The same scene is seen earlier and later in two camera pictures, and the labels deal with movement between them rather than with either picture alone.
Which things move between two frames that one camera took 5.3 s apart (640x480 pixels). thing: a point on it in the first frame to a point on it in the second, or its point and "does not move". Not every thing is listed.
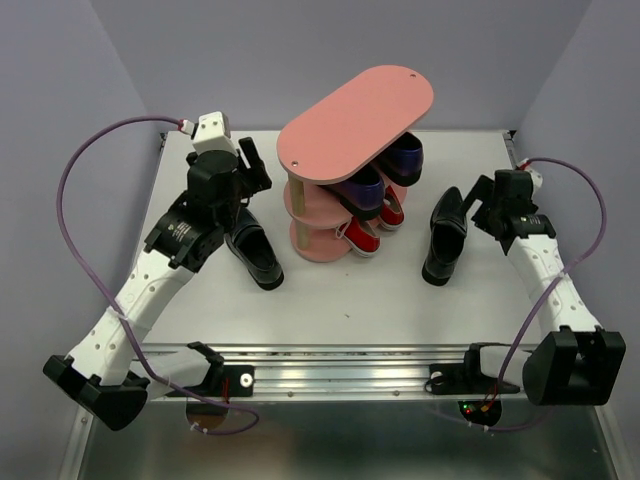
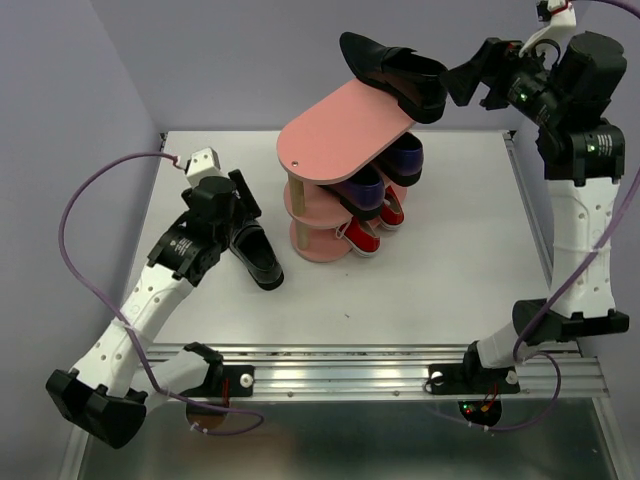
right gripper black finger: [481, 190] to [461, 81]
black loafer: [252, 249] does not move
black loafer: [448, 235] to [418, 84]
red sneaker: [358, 238] does not move
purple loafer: [403, 163] does not move
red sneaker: [392, 215] does not move
